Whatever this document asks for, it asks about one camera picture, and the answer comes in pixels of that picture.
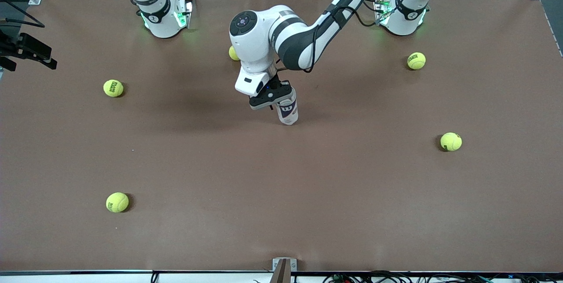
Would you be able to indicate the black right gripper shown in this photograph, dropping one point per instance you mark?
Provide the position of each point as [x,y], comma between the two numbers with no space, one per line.
[27,47]

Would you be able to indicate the yellow-green tennis ball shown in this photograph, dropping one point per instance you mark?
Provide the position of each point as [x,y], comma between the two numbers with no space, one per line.
[233,54]
[451,141]
[113,88]
[416,60]
[117,202]

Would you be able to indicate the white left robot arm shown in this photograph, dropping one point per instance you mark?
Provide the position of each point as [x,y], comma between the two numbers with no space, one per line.
[257,36]

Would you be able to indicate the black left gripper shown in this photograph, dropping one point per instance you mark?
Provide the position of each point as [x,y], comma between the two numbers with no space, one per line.
[276,84]

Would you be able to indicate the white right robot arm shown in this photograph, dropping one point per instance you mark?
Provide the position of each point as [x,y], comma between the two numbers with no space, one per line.
[160,21]

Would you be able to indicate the clear tennis ball can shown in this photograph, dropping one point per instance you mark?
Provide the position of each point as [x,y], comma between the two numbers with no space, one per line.
[288,111]

